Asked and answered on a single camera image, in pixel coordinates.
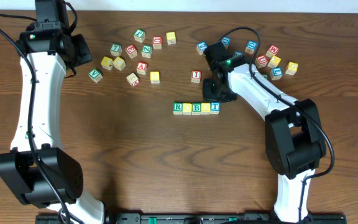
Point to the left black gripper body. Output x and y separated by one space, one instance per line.
46 26

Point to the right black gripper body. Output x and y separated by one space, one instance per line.
212 91

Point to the blue T block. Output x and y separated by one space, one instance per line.
215 107

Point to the green B block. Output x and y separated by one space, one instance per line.
196 109

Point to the yellow O block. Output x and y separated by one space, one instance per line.
205 108
187 109

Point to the green R block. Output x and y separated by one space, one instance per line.
177 108

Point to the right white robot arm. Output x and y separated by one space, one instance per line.
293 143

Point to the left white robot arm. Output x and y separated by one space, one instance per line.
37 170

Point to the red I block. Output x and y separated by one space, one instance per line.
195 76

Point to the green V block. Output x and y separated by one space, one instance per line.
95 75

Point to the green 7 block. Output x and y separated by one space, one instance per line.
116 50

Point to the yellow block beside left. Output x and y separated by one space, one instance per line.
119 63

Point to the blue 2 block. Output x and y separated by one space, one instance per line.
201 47

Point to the red E block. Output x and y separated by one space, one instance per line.
131 51

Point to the blue D block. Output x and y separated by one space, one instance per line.
226 41

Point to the green 4 block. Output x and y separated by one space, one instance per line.
265 76

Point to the red U block right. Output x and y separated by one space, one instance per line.
261 61

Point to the red u block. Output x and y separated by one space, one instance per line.
157 42
261 61

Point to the red-sided wooden block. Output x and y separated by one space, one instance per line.
133 79

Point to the yellow S block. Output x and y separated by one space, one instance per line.
155 77

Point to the green J block top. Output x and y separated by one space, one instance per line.
139 35

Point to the red A block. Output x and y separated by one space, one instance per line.
141 68

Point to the blue L block right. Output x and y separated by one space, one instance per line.
276 73

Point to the green Z block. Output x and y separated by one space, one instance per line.
146 51

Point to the yellow K block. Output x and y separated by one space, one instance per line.
274 62

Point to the yellow block top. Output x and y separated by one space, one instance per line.
171 38

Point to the red M block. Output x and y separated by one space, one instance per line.
272 50

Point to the red U block top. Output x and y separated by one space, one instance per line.
157 42

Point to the yellow G block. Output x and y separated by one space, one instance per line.
291 68

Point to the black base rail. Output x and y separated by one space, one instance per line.
252 217

